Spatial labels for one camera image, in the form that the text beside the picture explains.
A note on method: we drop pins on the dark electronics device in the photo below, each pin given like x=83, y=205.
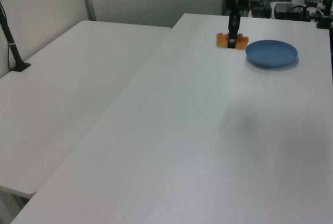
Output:
x=261, y=7

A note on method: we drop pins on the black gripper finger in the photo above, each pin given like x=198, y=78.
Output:
x=233, y=29

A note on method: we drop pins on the black pole camera stand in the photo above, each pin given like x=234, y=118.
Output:
x=11, y=44

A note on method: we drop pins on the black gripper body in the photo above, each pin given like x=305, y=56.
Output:
x=238, y=1

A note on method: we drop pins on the black mini computer box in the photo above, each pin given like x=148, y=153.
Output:
x=287, y=9

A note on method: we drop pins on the round blue plate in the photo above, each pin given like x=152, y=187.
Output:
x=271, y=53

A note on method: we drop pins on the white side table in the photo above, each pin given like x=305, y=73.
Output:
x=78, y=78

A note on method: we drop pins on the black jointed camera stand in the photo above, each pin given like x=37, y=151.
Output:
x=325, y=13

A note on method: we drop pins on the orange glazed bread roll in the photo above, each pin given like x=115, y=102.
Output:
x=221, y=40

